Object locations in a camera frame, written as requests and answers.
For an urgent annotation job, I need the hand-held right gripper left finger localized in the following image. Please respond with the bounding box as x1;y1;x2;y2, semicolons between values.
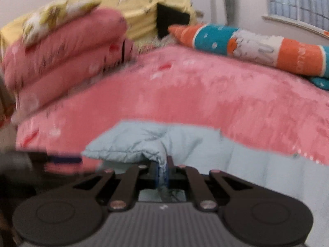
73;161;161;211

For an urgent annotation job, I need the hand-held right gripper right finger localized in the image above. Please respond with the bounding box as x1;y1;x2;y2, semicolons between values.
164;156;254;211

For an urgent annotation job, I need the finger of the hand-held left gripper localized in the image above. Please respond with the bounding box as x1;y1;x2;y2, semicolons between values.
28;151;83;165

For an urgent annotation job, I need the light blue down jacket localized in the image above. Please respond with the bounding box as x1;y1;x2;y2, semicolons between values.
82;120;329;247

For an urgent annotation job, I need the folded pink quilt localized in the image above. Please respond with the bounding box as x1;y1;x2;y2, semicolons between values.
1;8;138;114

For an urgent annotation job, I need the floral pillow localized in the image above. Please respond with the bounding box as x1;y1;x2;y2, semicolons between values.
22;0;101;48

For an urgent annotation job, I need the rolled rabbit-print quilt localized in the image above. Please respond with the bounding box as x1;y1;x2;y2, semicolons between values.
168;23;329;91

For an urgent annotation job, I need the black cloth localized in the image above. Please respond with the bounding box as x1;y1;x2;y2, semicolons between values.
156;3;191;40

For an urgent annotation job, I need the grey checked curtain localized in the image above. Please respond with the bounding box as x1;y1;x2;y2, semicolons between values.
220;0;238;29

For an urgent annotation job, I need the barred window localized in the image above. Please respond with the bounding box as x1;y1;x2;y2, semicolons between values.
262;0;329;35

